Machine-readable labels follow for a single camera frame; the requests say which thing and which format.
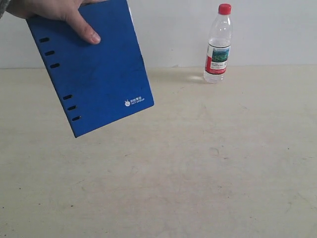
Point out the person's bare hand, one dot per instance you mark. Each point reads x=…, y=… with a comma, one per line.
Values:
x=62, y=10

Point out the blue ring binder notebook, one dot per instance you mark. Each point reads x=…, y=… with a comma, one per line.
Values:
x=96, y=84

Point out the clear plastic water bottle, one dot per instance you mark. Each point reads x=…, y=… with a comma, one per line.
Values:
x=219, y=43

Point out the grey sleeve forearm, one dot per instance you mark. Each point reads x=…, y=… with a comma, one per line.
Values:
x=3, y=6

